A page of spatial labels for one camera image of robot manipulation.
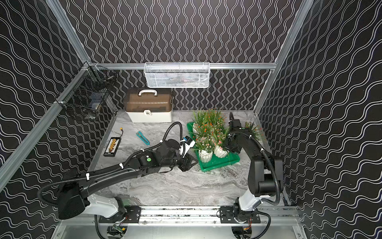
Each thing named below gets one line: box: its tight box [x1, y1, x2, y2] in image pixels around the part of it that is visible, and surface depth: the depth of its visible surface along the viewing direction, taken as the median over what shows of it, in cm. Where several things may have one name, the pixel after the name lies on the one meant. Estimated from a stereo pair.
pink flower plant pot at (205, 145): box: [193, 135, 216, 163], surface depth 90 cm
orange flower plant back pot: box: [192, 121, 214, 138], surface depth 97 cm
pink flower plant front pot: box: [213, 121, 229, 143], surface depth 92 cm
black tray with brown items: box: [103, 136, 122, 157], surface depth 100 cm
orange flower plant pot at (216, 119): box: [206, 109, 227, 130], surface depth 99 cm
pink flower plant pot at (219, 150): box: [213, 135, 230, 159], surface depth 89 cm
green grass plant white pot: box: [191, 110, 210, 132], surface depth 102 cm
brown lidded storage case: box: [123, 87, 173, 123], surface depth 108 cm
